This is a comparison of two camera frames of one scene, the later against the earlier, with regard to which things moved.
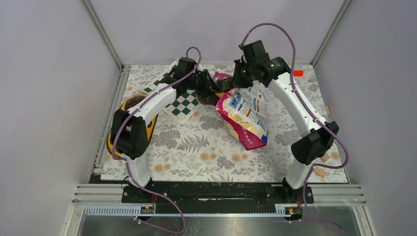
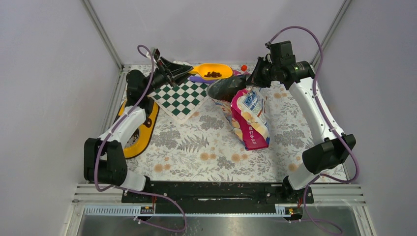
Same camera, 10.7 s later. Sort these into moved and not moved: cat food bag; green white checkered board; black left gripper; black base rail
Moved: black left gripper; cat food bag
Not moved: green white checkered board; black base rail
